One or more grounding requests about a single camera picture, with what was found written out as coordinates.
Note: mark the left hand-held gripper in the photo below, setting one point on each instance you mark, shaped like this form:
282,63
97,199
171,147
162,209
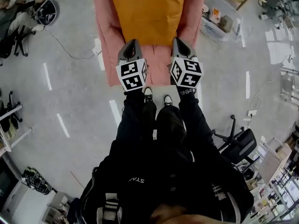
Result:
132,74

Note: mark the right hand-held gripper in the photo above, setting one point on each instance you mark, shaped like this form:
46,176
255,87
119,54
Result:
187,72

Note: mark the orange cushion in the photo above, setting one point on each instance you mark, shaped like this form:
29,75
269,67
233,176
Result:
149,13

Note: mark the person's left forearm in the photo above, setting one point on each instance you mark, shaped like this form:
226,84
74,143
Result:
130,115

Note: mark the person's right forearm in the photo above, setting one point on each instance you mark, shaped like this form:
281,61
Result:
194,115

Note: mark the pink sofa bed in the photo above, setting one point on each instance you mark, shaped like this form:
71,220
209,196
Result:
105,45

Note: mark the white power strip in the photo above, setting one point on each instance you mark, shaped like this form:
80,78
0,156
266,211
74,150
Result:
97,50
252,112

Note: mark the clear plastic storage box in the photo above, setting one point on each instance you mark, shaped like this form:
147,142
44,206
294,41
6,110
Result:
219,20

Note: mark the person's left shoe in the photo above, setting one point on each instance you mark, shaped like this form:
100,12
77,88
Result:
148,94

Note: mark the person's shoe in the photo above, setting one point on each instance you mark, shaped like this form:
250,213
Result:
148,94
167,100

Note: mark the person's right shoe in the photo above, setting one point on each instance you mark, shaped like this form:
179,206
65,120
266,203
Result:
167,100

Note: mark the person's left leg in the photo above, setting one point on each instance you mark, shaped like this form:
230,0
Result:
149,118

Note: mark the person's leg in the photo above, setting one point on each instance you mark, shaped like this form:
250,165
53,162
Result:
149,118
169,125

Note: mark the person's right leg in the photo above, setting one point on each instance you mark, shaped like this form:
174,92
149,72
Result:
169,125

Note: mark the black mesh office chair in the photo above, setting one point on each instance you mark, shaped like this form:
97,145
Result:
240,146

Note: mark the black chair base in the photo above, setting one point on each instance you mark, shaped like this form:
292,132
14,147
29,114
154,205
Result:
12,108

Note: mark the person's black jacket torso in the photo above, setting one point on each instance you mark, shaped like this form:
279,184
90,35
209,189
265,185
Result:
163,183

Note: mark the white table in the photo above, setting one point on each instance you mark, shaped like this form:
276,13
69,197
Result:
11,129

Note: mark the white shelf unit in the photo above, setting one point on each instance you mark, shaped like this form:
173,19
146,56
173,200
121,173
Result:
275,181

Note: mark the pile of black shoes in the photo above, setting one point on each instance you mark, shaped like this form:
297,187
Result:
37,181

